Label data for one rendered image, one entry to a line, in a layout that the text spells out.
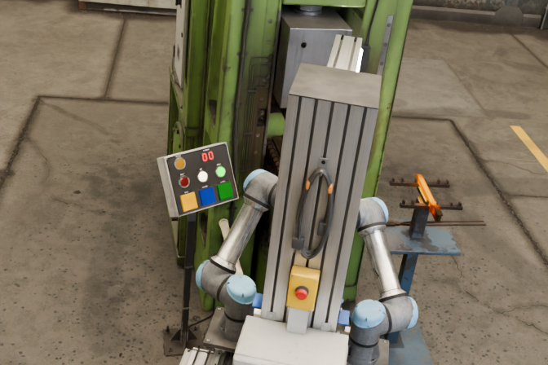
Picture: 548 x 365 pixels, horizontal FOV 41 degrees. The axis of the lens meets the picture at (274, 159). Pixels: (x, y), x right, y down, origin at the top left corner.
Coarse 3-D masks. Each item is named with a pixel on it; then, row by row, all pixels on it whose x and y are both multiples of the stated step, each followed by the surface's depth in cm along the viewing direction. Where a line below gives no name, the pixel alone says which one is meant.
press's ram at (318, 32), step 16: (288, 16) 345; (304, 16) 348; (320, 16) 350; (336, 16) 353; (288, 32) 334; (304, 32) 333; (320, 32) 335; (336, 32) 337; (288, 48) 336; (304, 48) 337; (320, 48) 339; (288, 64) 340; (320, 64) 343; (288, 80) 344; (288, 96) 348
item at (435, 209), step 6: (420, 174) 380; (420, 180) 375; (420, 186) 373; (426, 186) 370; (426, 192) 365; (426, 198) 362; (432, 198) 360; (432, 204) 355; (432, 210) 354; (438, 210) 349; (438, 216) 347
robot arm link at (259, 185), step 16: (256, 176) 291; (272, 176) 291; (256, 192) 289; (256, 208) 290; (240, 224) 290; (256, 224) 292; (224, 240) 292; (240, 240) 289; (224, 256) 289; (240, 256) 293; (208, 272) 288; (224, 272) 287; (208, 288) 287
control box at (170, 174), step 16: (224, 144) 349; (160, 160) 334; (176, 160) 333; (192, 160) 338; (208, 160) 343; (224, 160) 348; (176, 176) 333; (192, 176) 338; (208, 176) 343; (224, 176) 348; (176, 192) 333; (176, 208) 332
